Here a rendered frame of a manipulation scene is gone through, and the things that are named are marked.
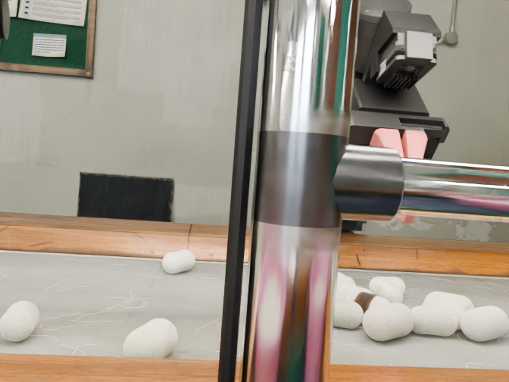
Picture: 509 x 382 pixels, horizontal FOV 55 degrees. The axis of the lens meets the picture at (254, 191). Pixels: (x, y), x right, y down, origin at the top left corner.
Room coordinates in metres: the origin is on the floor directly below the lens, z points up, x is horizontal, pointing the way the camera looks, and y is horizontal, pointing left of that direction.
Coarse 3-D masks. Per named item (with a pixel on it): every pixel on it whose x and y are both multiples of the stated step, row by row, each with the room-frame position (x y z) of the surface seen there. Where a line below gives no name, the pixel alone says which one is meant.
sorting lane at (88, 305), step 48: (0, 288) 0.35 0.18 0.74; (48, 288) 0.36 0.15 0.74; (96, 288) 0.37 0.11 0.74; (144, 288) 0.38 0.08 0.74; (192, 288) 0.39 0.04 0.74; (432, 288) 0.45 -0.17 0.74; (480, 288) 0.47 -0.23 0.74; (0, 336) 0.26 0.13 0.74; (48, 336) 0.26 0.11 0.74; (96, 336) 0.27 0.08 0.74; (192, 336) 0.28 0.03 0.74; (240, 336) 0.29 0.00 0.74; (336, 336) 0.30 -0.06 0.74; (432, 336) 0.31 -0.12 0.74
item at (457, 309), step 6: (426, 300) 0.34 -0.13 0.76; (432, 300) 0.34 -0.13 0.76; (438, 300) 0.33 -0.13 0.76; (444, 300) 0.33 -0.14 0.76; (426, 306) 0.33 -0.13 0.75; (432, 306) 0.33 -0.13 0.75; (438, 306) 0.33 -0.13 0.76; (444, 306) 0.33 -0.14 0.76; (450, 306) 0.32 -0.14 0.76; (456, 306) 0.32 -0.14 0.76; (456, 312) 0.32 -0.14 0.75; (462, 312) 0.32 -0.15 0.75
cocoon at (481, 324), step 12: (468, 312) 0.31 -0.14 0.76; (480, 312) 0.30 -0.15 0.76; (492, 312) 0.31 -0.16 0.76; (504, 312) 0.32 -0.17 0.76; (468, 324) 0.30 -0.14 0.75; (480, 324) 0.30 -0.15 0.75; (492, 324) 0.30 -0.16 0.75; (504, 324) 0.31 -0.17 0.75; (468, 336) 0.31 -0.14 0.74; (480, 336) 0.30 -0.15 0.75; (492, 336) 0.30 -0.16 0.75
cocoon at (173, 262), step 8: (168, 256) 0.42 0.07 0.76; (176, 256) 0.42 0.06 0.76; (184, 256) 0.43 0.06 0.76; (192, 256) 0.44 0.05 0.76; (168, 264) 0.42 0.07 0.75; (176, 264) 0.42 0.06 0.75; (184, 264) 0.43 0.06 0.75; (192, 264) 0.44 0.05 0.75; (168, 272) 0.42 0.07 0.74; (176, 272) 0.42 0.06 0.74
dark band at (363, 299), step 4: (364, 292) 0.33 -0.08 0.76; (356, 296) 0.33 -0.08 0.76; (360, 296) 0.33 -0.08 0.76; (364, 296) 0.33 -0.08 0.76; (368, 296) 0.33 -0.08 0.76; (372, 296) 0.33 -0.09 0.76; (380, 296) 0.33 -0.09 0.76; (356, 300) 0.33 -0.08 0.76; (360, 300) 0.33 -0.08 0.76; (364, 300) 0.32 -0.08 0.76; (368, 300) 0.32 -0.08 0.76; (360, 304) 0.32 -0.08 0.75; (364, 304) 0.32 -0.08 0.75; (368, 304) 0.32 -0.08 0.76; (364, 308) 0.32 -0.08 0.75; (364, 312) 0.32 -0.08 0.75
